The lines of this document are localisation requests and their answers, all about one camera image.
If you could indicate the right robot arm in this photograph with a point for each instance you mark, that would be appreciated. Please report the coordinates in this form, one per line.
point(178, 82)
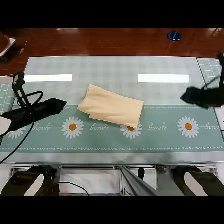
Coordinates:
point(204, 95)

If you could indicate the beige garment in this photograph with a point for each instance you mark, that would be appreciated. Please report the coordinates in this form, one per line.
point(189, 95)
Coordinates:
point(111, 106)

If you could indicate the silver frame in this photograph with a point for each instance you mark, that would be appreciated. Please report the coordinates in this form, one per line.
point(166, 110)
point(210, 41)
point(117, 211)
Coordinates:
point(135, 181)

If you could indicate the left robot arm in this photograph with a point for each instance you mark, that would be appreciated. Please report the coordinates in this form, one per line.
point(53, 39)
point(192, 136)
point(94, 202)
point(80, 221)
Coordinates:
point(31, 112)

